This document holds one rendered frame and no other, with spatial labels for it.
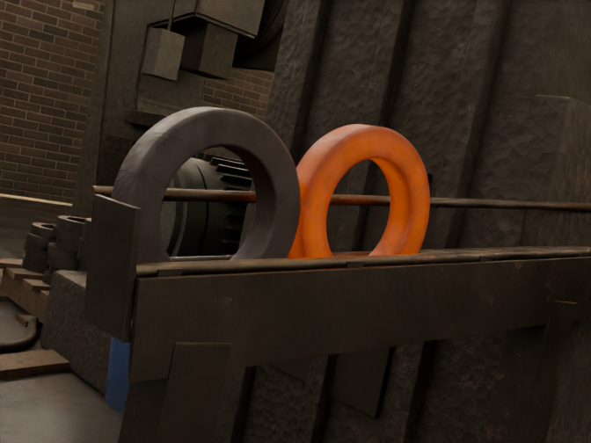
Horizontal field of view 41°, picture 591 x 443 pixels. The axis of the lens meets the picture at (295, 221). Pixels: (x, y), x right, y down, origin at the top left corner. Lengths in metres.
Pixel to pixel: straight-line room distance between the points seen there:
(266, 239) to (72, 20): 6.58
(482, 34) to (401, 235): 0.51
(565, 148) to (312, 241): 0.55
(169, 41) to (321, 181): 4.56
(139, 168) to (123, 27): 5.28
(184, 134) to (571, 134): 0.70
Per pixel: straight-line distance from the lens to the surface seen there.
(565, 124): 1.21
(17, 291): 3.06
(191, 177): 2.08
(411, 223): 0.86
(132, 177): 0.65
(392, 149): 0.82
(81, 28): 7.29
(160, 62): 5.24
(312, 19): 1.58
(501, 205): 1.08
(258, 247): 0.73
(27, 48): 7.10
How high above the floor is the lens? 0.69
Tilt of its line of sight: 3 degrees down
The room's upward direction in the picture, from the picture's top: 12 degrees clockwise
